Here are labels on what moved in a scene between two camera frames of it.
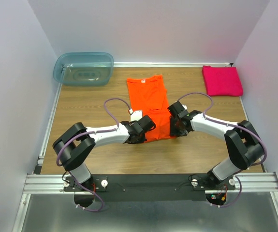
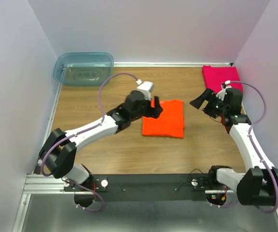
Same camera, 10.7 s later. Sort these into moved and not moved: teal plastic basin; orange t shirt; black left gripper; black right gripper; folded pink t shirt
Moved: black left gripper; black right gripper; orange t shirt
Not moved: teal plastic basin; folded pink t shirt
